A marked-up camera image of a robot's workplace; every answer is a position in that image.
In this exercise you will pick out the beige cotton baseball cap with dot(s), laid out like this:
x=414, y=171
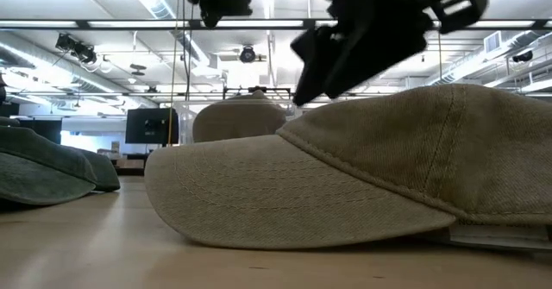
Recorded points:
x=237, y=121
x=366, y=172

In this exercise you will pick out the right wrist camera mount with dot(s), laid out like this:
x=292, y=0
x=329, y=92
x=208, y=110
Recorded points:
x=461, y=0

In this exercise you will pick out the black overhead frame beam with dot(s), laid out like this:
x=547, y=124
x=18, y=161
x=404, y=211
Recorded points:
x=129, y=23

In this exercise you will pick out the black ceiling light rig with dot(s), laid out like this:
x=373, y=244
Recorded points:
x=77, y=49

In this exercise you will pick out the black overhead camera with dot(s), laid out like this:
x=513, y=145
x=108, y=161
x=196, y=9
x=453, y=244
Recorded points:
x=247, y=54

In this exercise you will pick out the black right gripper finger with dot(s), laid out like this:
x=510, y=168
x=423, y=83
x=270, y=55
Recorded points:
x=315, y=64
x=375, y=52

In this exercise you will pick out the green cotton baseball cap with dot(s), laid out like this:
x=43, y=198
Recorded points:
x=39, y=168
x=105, y=172

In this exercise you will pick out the black computer monitor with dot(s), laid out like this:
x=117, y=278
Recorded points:
x=151, y=127

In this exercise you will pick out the clear plastic storage bin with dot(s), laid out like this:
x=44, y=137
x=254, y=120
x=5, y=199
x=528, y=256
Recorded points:
x=185, y=123

